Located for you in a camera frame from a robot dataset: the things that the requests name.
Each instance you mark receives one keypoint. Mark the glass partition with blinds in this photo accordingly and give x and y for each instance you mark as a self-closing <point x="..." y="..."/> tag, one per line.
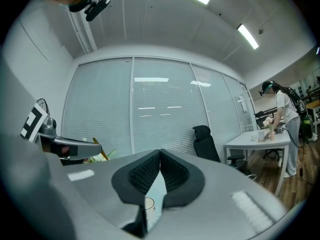
<point x="160" y="104"/>

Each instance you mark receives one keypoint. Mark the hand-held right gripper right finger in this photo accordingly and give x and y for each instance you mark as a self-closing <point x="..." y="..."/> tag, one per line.
<point x="215" y="191"/>

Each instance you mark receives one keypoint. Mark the yellow wooden table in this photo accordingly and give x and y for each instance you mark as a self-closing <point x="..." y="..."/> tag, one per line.
<point x="313" y="106"/>

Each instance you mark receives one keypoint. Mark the pale plush toy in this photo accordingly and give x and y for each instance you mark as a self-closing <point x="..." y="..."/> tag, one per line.
<point x="268" y="122"/>

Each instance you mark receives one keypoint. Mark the black standing fan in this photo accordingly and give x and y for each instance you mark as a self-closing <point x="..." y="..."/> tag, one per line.
<point x="44" y="106"/>

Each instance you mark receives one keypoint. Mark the white patterned cup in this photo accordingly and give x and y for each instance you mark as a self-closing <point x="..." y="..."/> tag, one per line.
<point x="149" y="204"/>

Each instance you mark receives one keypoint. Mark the black office chair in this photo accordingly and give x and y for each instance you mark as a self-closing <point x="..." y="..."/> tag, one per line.
<point x="206" y="144"/>

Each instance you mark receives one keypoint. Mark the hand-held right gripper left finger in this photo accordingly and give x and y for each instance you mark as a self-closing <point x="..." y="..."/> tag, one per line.
<point x="105" y="179"/>

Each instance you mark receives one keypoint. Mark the green artificial plant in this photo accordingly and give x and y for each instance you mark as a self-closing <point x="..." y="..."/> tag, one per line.
<point x="110" y="154"/>

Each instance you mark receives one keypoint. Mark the white ceiling conduit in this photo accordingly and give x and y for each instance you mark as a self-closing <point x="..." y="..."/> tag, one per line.
<point x="83" y="31"/>

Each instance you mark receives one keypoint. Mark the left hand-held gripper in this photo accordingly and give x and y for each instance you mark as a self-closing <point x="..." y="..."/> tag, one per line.
<point x="33" y="122"/>

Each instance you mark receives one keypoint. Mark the black chair base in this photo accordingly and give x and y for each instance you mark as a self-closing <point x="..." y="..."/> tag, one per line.
<point x="272" y="154"/>

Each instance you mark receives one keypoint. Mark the small white mug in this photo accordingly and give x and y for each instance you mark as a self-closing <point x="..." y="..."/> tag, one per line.
<point x="254" y="137"/>

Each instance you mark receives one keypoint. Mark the small beige box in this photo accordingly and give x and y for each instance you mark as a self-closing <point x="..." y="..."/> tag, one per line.
<point x="261" y="136"/>

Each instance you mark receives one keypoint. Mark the white table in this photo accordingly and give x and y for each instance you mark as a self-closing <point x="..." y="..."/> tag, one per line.
<point x="250" y="144"/>

